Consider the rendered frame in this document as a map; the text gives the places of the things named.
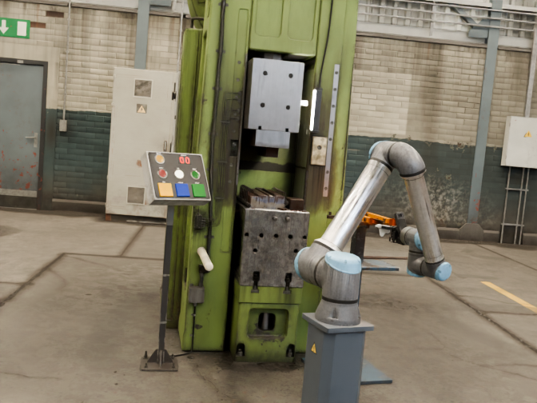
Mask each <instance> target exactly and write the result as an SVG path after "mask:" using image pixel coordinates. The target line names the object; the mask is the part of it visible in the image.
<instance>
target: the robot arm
mask: <svg viewBox="0 0 537 403"><path fill-rule="evenodd" d="M394 168H397V170H398V171H399V174H400V177H401V178H403V179H404V181H405V185H406V187H407V191H408V196H409V200H410V203H411V207H412V212H413V215H414V218H415V222H416V228H417V229H415V228H412V227H410V226H408V227H407V224H406V221H405V217H404V212H396V213H394V217H395V220H396V225H392V226H389V225H380V224H378V225H376V227H378V228H379V231H380V236H381V237H383V236H384V234H385V233H390V230H391V231H392V233H391V237H389V241H391V239H392V241H391V242H393V243H398V244H401V245H409V251H408V264H407V273H408V274H409V275H411V276H414V277H430V278H433V279H436V280H437V281H445V280H447V279H448V278H449V277H450V275H451V265H450V264H449V263H448V262H446V261H445V258H444V255H443V251H442V248H441V244H440V239H439V235H438V232H437V228H436V222H435V218H434V215H433V212H432V206H431V202H430V199H429V196H428V190H427V186H426V182H425V179H424V172H425V171H426V168H425V164H424V161H423V159H422V157H421V156H420V155H419V154H418V153H417V151H416V150H415V149H414V148H413V147H411V146H410V145H409V144H407V143H404V142H390V141H382V142H377V143H375V144H374V145H373V146H372V147H371V149H370V151H369V161H368V164H367V165H366V166H365V168H364V170H363V172H362V173H361V175H360V176H359V178H358V179H357V181H356V183H355V185H354V186H353V187H352V189H351V191H350V192H349V194H348V196H347V197H346V198H345V200H344V202H343V204H342V205H341V207H340V208H339V210H338V211H337V213H336V215H335V217H334V218H333V219H332V221H331V223H330V224H329V226H328V228H327V229H326V230H325V232H324V234H323V236H322V237H321V238H320V239H316V240H314V242H313V243H312V244H311V246H310V247H306V248H303V249H302V250H301V251H300V252H299V253H298V254H297V256H296V259H295V271H296V273H297V275H298V276H299V277H300V278H301V279H303V280H304V281H306V282H307V283H311V284H313V285H316V286H318V287H320V288H322V297H321V301H320V304H319V305H318V307H317V309H316V312H315V319H317V320H318V321H320V322H323V323H325V324H329V325H338V326H354V325H359V324H360V321H361V316H360V311H359V307H358V295H359V287H360V271H361V260H360V258H359V257H357V256H356V255H354V254H352V253H346V252H343V250H344V248H345V246H346V245H347V244H348V241H349V240H350V238H351V237H352V235H353V234H354V232H355V230H356V228H357V227H358V225H359V224H360V222H361V220H362V219H363V217H364V215H365V214H366V213H367V211H368V209H369V207H370V206H371V204H372V203H373V201H374V199H375V198H376V196H377V194H378V193H379V192H380V189H381V188H382V186H383V184H384V183H385V182H386V180H387V178H388V176H389V175H390V174H391V173H392V171H393V170H394Z"/></svg>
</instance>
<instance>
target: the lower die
mask: <svg viewBox="0 0 537 403"><path fill-rule="evenodd" d="M263 189H265V188H263ZM252 190H253V194H252V193H251V192H249V191H248V199H247V200H248V203H250V204H251V207H252V208H262V209H277V208H284V196H282V195H280V194H278V193H276V192H274V191H272V190H267V191H269V192H271V193H273V194H275V197H270V196H269V194H267V193H266V192H264V191H263V190H260V189H258V188H257V187H256V188H255V189H252ZM265 190H266V189H265ZM264 206H265V208H264ZM251 207H250V208H251Z"/></svg>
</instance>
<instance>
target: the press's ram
mask: <svg viewBox="0 0 537 403"><path fill-rule="evenodd" d="M303 78H304V63H301V62H287V61H280V60H272V59H264V58H252V59H250V60H249V61H248V62H247V72H246V83H245V102H244V113H243V123H242V129H245V130H271V131H280V132H290V133H299V124H300V106H307V105H308V101H301V97H302V88H303Z"/></svg>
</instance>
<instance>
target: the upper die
mask: <svg viewBox="0 0 537 403"><path fill-rule="evenodd" d="M289 139H290V132H280V131H271V130H245V139H244V144H245V145H250V146H263V147H272V148H283V149H288V148H289Z"/></svg>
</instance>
